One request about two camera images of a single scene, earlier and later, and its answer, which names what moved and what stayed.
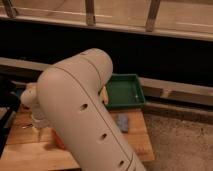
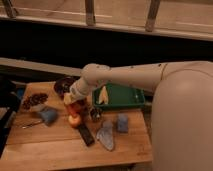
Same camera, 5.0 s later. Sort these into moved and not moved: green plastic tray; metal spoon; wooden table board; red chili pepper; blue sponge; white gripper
Moved: red chili pepper; white gripper
Not moved: wooden table board; metal spoon; green plastic tray; blue sponge
